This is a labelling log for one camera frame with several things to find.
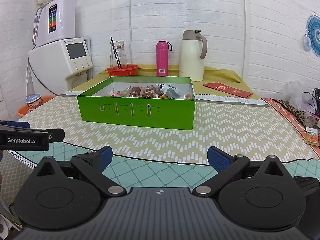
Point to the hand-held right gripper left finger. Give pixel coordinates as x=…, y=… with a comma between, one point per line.
x=106, y=156

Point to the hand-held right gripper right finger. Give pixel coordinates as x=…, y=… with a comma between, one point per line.
x=217, y=158

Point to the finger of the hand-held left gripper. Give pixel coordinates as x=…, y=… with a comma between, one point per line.
x=56, y=134
x=17, y=125

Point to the green cardboard box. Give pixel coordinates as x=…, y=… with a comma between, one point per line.
x=135, y=115

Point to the clear pink-edged cracker packet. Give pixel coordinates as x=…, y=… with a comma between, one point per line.
x=115, y=94

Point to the small clear orange snack packet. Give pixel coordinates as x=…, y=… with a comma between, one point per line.
x=150, y=91

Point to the white and blue snack packet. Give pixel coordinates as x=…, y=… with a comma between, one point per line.
x=170, y=90

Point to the orange plastic basin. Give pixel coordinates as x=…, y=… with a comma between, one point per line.
x=22, y=111

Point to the printed cup with blue lid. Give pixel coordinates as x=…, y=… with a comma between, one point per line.
x=35, y=102

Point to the red envelope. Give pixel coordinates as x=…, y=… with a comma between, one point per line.
x=227, y=89

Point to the white water dispenser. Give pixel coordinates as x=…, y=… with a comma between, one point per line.
x=50, y=62

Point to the yellow cloth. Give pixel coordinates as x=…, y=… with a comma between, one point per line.
x=220, y=75

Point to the red plastic basket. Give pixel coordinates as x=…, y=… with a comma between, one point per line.
x=122, y=72

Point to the leopard print cloth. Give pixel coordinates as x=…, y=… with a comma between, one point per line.
x=287, y=106

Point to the black smartphone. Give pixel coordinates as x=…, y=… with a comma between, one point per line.
x=308, y=183

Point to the small orange sachet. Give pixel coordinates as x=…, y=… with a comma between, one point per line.
x=313, y=137

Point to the black straw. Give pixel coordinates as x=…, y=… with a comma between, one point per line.
x=115, y=51

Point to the glass carafe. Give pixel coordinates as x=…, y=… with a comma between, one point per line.
x=123, y=55

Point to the clear plastic bag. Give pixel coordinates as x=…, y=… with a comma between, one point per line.
x=300, y=95

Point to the cream thermos jug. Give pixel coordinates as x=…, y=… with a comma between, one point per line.
x=191, y=57

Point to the pink thermos bottle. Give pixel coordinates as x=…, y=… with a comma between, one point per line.
x=162, y=60

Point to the white water purifier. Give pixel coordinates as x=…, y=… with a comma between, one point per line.
x=60, y=20

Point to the black power adapter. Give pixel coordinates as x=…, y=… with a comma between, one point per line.
x=317, y=95

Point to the blue round wall decoration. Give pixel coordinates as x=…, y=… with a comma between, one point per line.
x=313, y=32

